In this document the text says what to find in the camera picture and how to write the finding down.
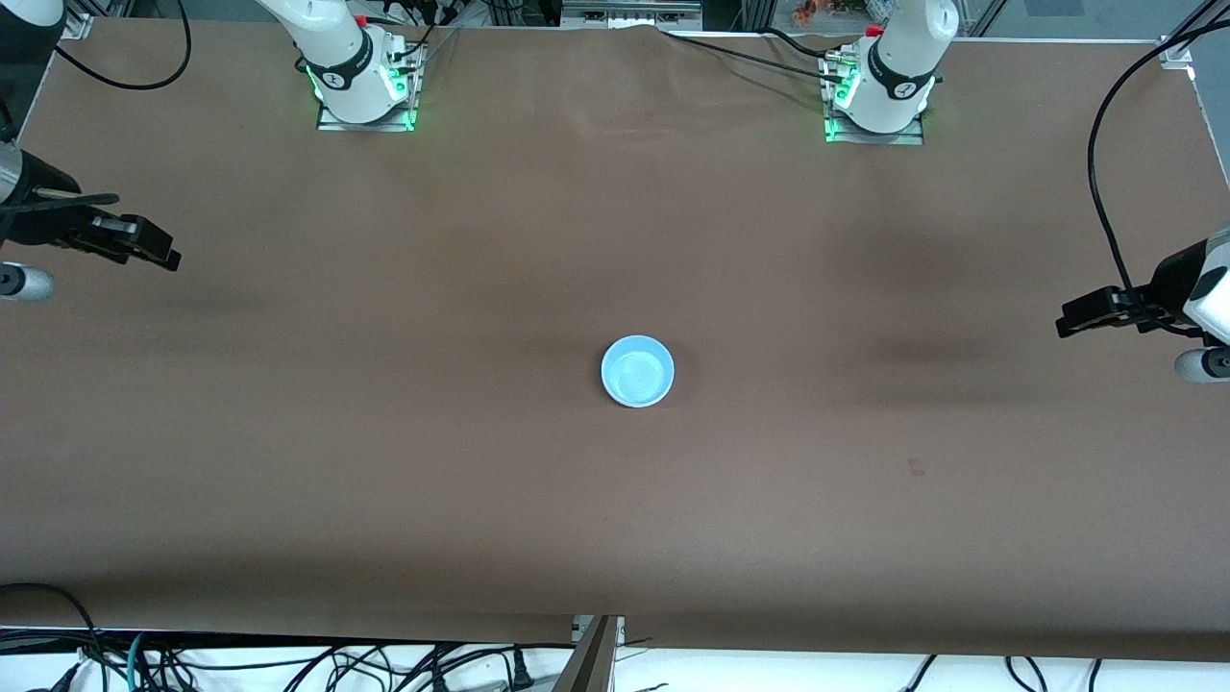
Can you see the dark support pole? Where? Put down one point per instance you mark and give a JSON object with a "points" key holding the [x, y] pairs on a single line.
{"points": [[588, 663]]}

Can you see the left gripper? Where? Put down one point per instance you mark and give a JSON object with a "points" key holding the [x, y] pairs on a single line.
{"points": [[1162, 291]]}

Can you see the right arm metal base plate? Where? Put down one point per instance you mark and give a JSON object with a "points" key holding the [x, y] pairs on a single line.
{"points": [[365, 126]]}

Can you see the black power plug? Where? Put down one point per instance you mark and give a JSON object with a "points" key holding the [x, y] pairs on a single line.
{"points": [[521, 670]]}

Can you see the brown table cover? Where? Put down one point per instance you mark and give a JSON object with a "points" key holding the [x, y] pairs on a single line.
{"points": [[577, 240]]}

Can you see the light blue bowl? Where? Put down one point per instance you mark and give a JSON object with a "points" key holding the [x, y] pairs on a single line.
{"points": [[636, 373]]}

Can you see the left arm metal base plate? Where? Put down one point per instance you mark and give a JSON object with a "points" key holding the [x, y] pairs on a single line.
{"points": [[870, 139]]}

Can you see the silver pole bracket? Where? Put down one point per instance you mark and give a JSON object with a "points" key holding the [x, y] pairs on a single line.
{"points": [[579, 627]]}

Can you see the aluminium frame rail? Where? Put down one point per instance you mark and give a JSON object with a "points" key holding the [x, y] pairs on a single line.
{"points": [[1201, 19]]}

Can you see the silver corner bracket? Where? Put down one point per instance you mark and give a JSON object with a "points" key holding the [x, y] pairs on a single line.
{"points": [[82, 24], [1174, 50]]}

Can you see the aluminium background frame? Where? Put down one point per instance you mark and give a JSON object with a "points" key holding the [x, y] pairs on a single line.
{"points": [[625, 14]]}

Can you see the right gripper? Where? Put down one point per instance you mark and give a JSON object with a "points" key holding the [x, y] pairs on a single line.
{"points": [[44, 219]]}

